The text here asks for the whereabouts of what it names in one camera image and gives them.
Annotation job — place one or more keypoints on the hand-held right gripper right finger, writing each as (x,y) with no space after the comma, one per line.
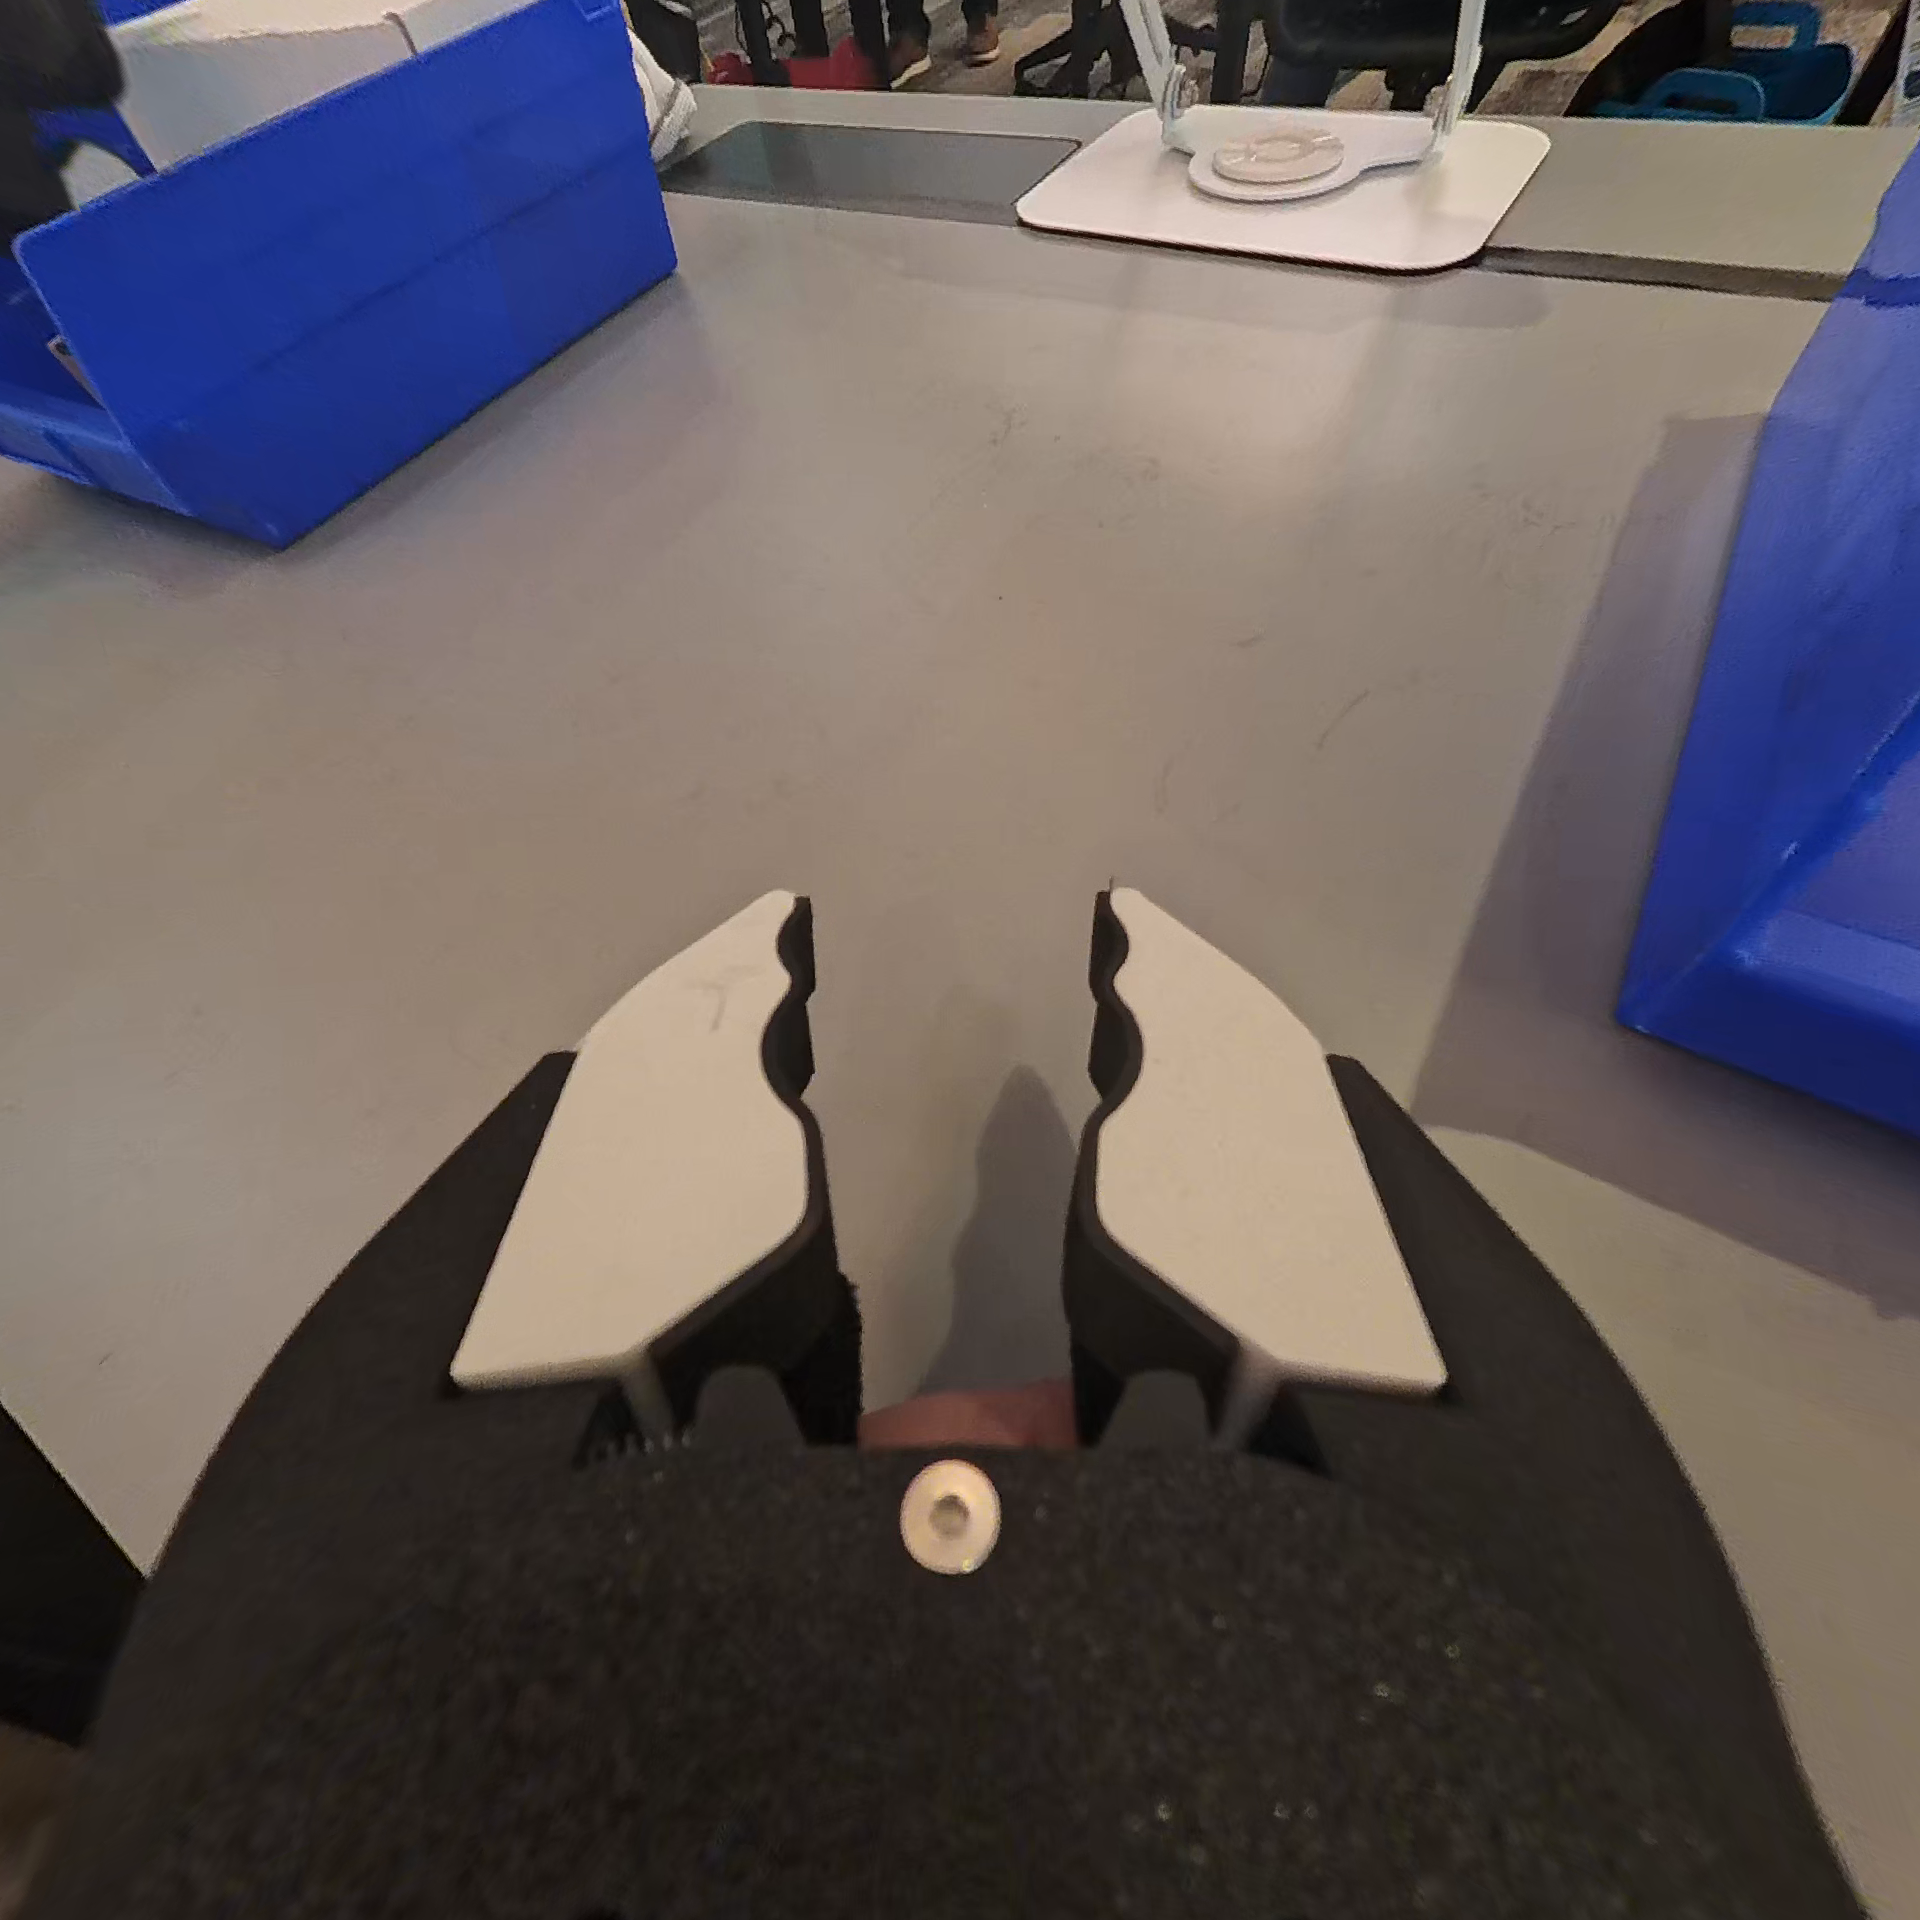
(1262,1171)

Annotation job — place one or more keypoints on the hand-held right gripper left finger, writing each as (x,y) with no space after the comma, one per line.
(645,1171)

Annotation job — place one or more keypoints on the blue plastic bin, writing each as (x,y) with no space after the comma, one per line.
(1799,675)
(377,302)

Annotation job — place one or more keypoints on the white stand base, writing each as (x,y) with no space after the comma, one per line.
(1350,232)

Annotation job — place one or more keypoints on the red object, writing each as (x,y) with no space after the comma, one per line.
(809,72)

